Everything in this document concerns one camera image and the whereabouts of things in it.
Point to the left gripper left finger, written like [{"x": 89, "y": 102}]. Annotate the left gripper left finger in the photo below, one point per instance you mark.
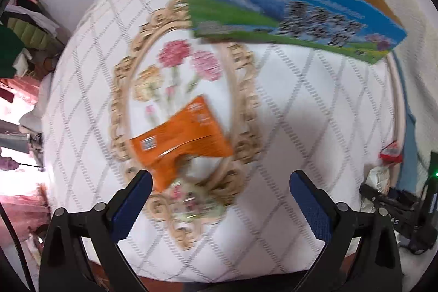
[{"x": 64, "y": 265}]

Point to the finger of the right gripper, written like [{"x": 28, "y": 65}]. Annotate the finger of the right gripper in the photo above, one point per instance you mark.
[{"x": 385, "y": 197}]

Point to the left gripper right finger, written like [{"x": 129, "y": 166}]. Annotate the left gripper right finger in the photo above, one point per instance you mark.
[{"x": 360, "y": 249}]

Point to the blue bed sheet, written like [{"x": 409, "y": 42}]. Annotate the blue bed sheet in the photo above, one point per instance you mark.
[{"x": 408, "y": 175}]

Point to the small red white packet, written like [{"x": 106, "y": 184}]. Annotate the small red white packet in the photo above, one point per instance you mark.
[{"x": 391, "y": 154}]

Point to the white textured blanket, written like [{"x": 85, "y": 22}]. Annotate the white textured blanket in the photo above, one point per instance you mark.
[{"x": 418, "y": 57}]

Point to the clothes pile on rack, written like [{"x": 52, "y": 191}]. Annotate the clothes pile on rack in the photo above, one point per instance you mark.
[{"x": 30, "y": 51}]

